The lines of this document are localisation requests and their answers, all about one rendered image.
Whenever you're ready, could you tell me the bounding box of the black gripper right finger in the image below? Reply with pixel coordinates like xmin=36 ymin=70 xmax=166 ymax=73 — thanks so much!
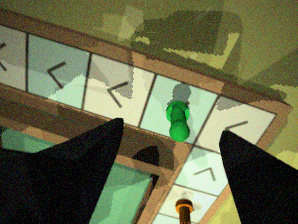
xmin=219 ymin=130 xmax=298 ymax=224

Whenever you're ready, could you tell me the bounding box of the orange pawn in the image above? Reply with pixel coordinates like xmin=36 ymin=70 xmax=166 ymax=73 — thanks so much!
xmin=175 ymin=198 xmax=193 ymax=224

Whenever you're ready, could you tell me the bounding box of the green pawn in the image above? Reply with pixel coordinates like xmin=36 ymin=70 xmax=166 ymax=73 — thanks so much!
xmin=166 ymin=101 xmax=190 ymax=142

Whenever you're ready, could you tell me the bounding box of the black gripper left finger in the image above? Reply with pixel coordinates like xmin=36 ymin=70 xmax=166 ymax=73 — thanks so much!
xmin=0 ymin=118 xmax=124 ymax=224

